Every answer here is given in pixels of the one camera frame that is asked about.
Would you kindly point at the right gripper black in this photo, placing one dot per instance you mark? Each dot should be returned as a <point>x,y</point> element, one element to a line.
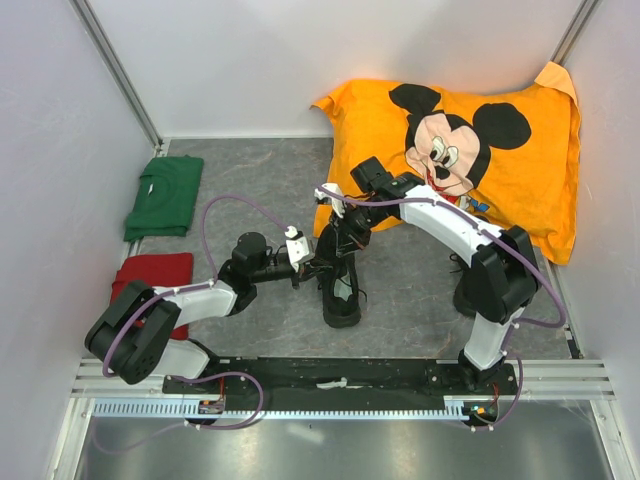
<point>361,240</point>

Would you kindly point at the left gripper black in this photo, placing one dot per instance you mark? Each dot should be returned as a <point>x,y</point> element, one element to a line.
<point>308,269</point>

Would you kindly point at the black shoe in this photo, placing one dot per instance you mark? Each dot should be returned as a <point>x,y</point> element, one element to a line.
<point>461,302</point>
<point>338,281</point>

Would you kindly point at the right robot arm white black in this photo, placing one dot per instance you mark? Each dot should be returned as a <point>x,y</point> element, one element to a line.
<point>499,274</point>

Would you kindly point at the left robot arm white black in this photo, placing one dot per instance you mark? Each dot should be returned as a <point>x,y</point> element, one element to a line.
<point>132,337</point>

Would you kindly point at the red folded shirt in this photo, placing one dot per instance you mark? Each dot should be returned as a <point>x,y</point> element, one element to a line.
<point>166,270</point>

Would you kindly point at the green folded shirt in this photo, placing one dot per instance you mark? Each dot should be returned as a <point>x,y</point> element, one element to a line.
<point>166,198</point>

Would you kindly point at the orange Mickey Mouse pillow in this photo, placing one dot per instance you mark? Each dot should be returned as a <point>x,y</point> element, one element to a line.
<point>512,158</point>

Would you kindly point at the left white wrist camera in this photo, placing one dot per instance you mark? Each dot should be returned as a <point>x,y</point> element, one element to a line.
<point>299,248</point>

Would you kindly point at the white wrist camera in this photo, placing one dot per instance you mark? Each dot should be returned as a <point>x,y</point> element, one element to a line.
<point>299,248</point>
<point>331,193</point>

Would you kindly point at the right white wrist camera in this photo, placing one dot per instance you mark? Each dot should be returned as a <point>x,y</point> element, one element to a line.
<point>331,193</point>

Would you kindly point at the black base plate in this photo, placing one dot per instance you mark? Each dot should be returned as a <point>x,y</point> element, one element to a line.
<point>411,375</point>

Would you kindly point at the grey slotted cable duct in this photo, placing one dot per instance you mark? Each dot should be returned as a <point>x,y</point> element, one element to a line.
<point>196,409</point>

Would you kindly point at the aluminium front rail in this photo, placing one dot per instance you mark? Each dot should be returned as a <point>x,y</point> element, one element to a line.
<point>576,379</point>

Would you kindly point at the right aluminium frame post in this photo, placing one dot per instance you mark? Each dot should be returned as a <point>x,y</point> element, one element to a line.
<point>574,30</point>

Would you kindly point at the aluminium frame post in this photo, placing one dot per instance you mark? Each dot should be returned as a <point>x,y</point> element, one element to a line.
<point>574,30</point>
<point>107,52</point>

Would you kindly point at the left aluminium frame post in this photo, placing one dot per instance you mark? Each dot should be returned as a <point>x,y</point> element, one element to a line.
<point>107,52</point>

